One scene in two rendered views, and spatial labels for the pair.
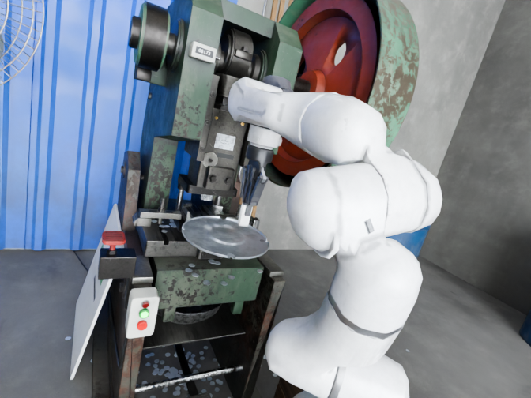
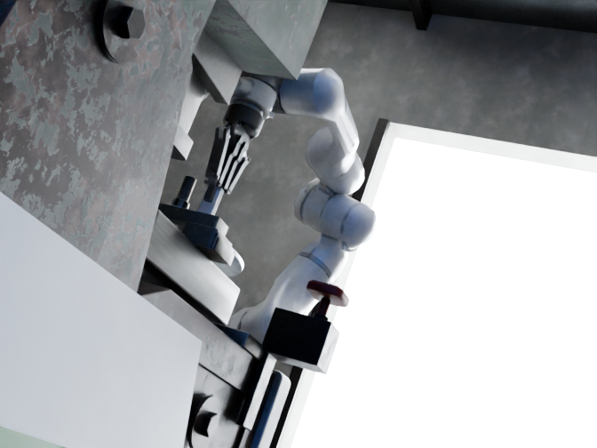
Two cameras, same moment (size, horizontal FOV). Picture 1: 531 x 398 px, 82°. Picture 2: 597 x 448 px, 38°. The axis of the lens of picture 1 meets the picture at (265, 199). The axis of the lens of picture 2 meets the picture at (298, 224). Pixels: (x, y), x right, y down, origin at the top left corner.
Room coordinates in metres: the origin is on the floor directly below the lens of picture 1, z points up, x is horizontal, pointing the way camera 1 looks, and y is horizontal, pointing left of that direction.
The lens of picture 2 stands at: (1.63, 1.41, 0.43)
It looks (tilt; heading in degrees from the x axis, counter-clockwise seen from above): 17 degrees up; 234
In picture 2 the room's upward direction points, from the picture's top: 20 degrees clockwise
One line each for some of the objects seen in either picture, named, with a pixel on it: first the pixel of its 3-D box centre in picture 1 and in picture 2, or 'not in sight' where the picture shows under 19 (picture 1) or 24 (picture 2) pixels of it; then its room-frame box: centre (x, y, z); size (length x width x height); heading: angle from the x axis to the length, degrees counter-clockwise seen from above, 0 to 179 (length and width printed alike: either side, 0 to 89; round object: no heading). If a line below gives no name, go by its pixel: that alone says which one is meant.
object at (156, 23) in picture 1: (158, 47); not in sight; (1.05, 0.45, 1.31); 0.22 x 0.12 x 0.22; 31
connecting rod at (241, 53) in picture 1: (228, 81); not in sight; (1.17, 0.23, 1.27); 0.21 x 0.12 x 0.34; 31
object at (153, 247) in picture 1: (198, 231); (62, 238); (1.17, 0.23, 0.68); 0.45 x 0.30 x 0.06; 121
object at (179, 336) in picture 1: (182, 306); not in sight; (1.18, 0.24, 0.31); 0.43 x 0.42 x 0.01; 121
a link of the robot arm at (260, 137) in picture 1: (266, 137); (240, 93); (0.88, 0.04, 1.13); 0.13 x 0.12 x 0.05; 120
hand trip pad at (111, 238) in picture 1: (112, 246); (322, 311); (0.80, 0.40, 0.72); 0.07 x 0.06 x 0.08; 31
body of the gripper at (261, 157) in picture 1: (257, 163); (238, 132); (0.86, 0.05, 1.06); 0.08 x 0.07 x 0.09; 30
